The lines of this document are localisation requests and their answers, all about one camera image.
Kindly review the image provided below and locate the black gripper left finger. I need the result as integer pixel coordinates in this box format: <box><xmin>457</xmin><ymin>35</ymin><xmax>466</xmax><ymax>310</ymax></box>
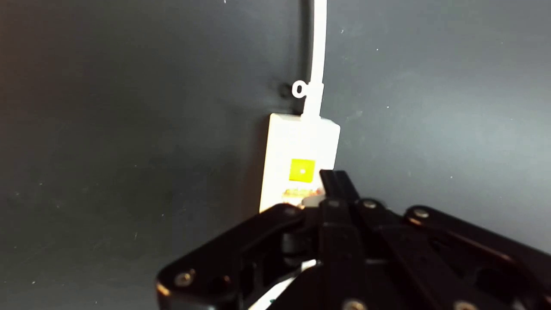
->
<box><xmin>153</xmin><ymin>202</ymin><xmax>340</xmax><ymax>310</ymax></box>

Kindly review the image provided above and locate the white cable tie loop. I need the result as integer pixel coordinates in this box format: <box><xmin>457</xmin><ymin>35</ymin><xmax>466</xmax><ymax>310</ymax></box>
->
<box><xmin>289</xmin><ymin>80</ymin><xmax>314</xmax><ymax>101</ymax></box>

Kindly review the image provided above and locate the white power strip cable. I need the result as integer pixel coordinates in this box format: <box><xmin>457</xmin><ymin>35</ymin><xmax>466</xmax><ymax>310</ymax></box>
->
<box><xmin>301</xmin><ymin>0</ymin><xmax>330</xmax><ymax>125</ymax></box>

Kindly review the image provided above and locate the white power strip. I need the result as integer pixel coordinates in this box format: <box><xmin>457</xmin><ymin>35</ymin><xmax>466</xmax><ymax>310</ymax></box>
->
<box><xmin>256</xmin><ymin>113</ymin><xmax>342</xmax><ymax>216</ymax></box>

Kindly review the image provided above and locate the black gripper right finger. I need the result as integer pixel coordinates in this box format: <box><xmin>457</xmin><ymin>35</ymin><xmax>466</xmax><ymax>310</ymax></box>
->
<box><xmin>318</xmin><ymin>169</ymin><xmax>551</xmax><ymax>310</ymax></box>

